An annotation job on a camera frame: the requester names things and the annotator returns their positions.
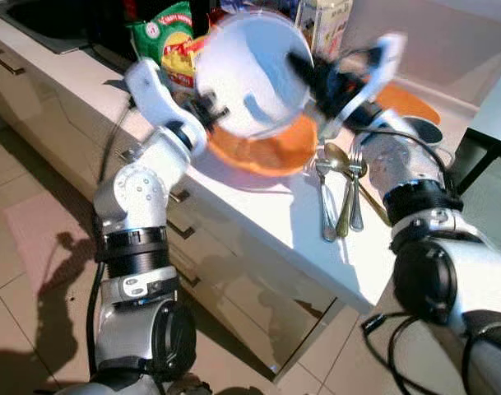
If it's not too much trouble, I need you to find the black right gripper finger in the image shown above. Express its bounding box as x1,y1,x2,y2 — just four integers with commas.
287,51,325,88

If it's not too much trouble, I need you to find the white bowl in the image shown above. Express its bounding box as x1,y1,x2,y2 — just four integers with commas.
194,10,314,139

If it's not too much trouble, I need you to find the white printed carton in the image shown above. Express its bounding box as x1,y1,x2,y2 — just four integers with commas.
295,0,354,58

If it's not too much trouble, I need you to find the orange plate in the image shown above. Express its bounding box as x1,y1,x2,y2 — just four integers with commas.
373,82,442,126

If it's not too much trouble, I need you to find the gold spoon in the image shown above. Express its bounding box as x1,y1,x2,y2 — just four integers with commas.
324,142,355,239

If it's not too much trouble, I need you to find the orange bowl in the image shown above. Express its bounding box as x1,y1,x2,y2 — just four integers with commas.
207,114,319,178

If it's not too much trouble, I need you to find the green and yellow bread packet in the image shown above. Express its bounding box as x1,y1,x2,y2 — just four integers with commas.
128,2,203,90

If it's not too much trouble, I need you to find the pale grey mug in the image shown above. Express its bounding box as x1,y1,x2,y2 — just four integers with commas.
402,115,458,168

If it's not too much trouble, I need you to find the gold knife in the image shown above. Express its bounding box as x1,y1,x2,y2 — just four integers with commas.
357,181,392,228

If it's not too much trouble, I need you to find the white kitchen counter unit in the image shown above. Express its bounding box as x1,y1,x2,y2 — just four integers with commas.
0,8,481,379

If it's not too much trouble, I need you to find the table with black legs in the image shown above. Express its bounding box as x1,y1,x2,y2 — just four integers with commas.
448,70,501,190

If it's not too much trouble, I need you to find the dark sink basin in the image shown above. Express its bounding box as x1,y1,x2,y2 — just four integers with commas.
3,0,99,54

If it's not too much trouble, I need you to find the pink floor mat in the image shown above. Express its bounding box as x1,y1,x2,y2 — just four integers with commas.
3,189,103,297

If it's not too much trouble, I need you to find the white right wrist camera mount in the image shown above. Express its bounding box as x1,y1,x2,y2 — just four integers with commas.
320,33,409,141

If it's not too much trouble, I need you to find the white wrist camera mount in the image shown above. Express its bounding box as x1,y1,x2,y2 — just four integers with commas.
320,33,409,141
125,59,208,157

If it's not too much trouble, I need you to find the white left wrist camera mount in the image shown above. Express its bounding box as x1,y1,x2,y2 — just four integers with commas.
125,59,208,157

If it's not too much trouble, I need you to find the dark metal drawer handle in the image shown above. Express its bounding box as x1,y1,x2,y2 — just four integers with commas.
166,216,195,239
0,49,25,77

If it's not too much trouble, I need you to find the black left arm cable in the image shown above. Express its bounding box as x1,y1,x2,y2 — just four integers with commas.
86,107,137,371

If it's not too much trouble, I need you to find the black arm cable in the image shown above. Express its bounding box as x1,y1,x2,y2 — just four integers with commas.
86,107,137,371
361,313,481,395

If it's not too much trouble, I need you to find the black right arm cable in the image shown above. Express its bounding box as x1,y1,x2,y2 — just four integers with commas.
361,313,481,395

